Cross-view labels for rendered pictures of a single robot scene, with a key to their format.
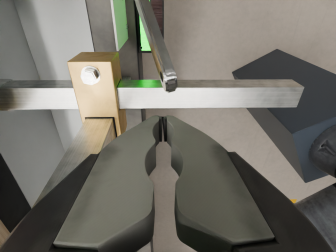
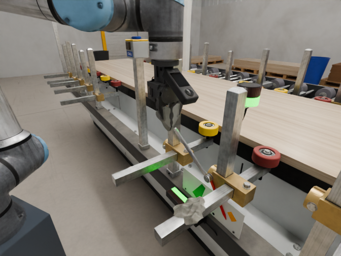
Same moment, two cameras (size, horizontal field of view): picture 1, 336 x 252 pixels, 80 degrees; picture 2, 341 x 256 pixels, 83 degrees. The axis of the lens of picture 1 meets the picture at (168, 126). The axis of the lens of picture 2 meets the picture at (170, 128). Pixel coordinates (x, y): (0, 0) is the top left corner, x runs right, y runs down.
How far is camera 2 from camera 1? 0.51 m
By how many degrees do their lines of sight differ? 42
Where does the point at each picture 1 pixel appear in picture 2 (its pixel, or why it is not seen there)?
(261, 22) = not seen: outside the picture
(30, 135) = not seen: hidden behind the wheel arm
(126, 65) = (176, 180)
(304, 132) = (39, 219)
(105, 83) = (181, 151)
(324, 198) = (27, 172)
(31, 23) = not seen: hidden behind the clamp
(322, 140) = (22, 219)
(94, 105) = (179, 146)
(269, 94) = (127, 172)
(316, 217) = (33, 158)
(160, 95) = (163, 157)
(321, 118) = (27, 236)
